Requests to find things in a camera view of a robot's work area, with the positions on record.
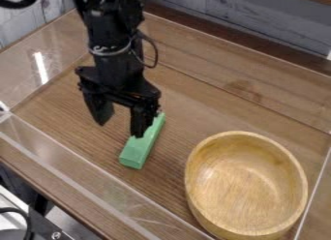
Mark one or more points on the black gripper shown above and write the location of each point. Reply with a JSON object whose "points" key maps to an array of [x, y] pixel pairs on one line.
{"points": [[114, 81]]}

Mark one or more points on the green rectangular block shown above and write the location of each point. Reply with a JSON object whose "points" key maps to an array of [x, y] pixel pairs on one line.
{"points": [[137, 147]]}

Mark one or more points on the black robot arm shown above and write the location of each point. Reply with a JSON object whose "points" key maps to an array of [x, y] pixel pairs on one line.
{"points": [[112, 22]]}

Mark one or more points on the brown wooden bowl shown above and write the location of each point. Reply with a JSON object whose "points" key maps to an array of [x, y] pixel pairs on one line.
{"points": [[245, 186]]}

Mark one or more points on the clear acrylic tray wall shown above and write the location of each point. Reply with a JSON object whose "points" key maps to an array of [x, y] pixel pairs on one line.
{"points": [[222, 83]]}

